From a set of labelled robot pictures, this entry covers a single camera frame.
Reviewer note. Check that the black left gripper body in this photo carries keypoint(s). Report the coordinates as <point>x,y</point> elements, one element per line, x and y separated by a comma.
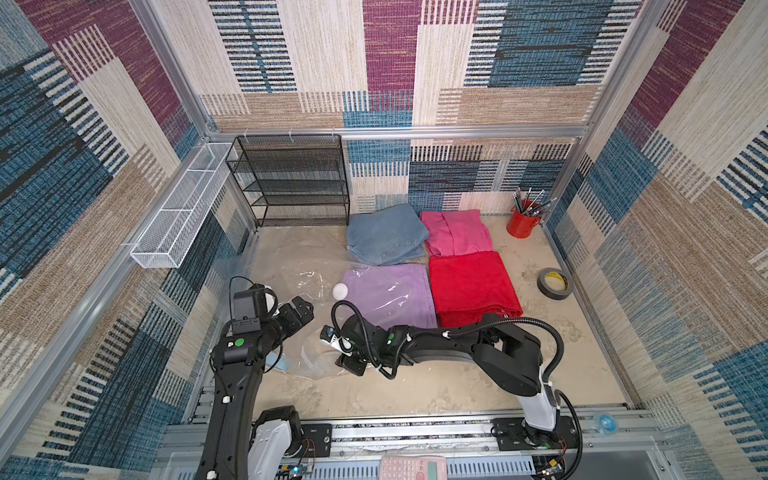
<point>284,323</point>

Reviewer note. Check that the lilac garment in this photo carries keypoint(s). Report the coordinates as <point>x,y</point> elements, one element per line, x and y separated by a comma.
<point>389,296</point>

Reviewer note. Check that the clear plastic vacuum bag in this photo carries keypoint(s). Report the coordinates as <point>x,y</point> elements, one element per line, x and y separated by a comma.
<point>309,271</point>

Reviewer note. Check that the red garment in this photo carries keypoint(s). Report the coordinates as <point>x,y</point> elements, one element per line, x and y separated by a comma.
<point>466,287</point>

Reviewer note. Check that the blue denim jeans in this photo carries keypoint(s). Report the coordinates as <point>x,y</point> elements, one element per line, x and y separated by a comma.
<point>386,237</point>

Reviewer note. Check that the pink trousers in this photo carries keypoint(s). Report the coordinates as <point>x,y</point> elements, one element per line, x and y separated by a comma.
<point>455,233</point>

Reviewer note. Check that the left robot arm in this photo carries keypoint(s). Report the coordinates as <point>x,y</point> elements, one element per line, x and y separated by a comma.
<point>238,361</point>

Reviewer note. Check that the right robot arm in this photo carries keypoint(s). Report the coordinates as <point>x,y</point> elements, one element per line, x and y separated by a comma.
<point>518,354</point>

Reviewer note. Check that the white vacuum bag valve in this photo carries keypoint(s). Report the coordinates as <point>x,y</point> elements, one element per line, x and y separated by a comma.
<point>340,291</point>

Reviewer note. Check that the light blue flat block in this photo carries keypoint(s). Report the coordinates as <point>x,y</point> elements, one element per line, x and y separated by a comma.
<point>277,362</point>

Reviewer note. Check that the pink calculator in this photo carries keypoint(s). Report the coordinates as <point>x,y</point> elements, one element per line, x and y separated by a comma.
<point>413,468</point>

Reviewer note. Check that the black mesh shelf rack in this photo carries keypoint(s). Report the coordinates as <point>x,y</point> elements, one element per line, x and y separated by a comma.
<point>292,180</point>

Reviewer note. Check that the red pen holder cup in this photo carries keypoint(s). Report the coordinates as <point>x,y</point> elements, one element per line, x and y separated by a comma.
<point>524,219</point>

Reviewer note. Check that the grey tape roll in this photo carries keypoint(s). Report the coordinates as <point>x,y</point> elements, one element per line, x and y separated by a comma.
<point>554,284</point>

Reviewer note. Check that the blue tape dispenser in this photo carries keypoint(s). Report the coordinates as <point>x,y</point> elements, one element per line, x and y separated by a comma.
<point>606,424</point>

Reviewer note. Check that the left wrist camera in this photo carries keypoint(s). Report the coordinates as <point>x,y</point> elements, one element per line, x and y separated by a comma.
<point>250,307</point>

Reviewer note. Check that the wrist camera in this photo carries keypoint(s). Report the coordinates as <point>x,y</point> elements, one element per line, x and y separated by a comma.
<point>330,336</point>
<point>250,307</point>

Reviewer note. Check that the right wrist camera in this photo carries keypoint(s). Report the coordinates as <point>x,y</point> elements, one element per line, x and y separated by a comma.
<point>330,336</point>

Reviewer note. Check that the white wire mesh basket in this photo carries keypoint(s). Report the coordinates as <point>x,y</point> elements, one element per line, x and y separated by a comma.
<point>166,241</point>

